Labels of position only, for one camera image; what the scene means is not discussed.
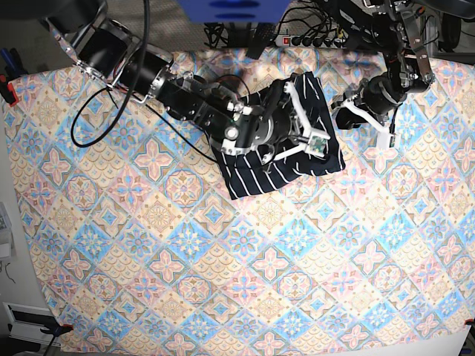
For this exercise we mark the white power strip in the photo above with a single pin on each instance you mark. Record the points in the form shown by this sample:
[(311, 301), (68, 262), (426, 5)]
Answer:
[(309, 41)]

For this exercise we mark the black remote control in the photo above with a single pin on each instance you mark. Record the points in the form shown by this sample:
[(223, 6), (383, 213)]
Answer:
[(263, 35)]

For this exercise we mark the orange black clamp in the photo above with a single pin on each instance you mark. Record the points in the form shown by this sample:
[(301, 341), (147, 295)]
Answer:
[(55, 330), (14, 69)]

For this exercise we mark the orange black clamp bottom left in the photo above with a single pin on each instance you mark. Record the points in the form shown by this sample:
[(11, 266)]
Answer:
[(55, 330)]

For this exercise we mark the navy white striped T-shirt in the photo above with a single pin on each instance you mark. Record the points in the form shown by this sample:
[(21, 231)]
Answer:
[(244, 176)]

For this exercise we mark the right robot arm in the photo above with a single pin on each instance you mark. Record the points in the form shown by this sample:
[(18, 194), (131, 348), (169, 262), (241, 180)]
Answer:
[(108, 51)]

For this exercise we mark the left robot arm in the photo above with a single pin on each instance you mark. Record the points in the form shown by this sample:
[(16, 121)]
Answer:
[(391, 29)]

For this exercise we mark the patterned pastel tablecloth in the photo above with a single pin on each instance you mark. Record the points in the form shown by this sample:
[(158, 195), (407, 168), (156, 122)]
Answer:
[(138, 245)]

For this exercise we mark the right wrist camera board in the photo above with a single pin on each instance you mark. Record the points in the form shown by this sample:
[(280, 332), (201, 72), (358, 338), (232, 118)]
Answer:
[(317, 145)]

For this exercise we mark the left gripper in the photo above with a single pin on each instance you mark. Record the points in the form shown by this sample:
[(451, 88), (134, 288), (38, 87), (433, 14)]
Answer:
[(377, 97)]

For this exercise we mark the white vent panel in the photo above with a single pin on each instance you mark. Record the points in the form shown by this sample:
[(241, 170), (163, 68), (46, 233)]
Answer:
[(26, 322)]

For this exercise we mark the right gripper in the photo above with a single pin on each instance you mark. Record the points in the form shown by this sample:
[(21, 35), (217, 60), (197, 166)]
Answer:
[(278, 115)]

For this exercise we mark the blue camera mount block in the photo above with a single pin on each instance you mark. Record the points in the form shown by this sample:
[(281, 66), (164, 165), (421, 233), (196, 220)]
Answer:
[(211, 11)]

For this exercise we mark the white box at left edge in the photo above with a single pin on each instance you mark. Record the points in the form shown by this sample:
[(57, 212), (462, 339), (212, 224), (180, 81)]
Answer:
[(6, 235)]

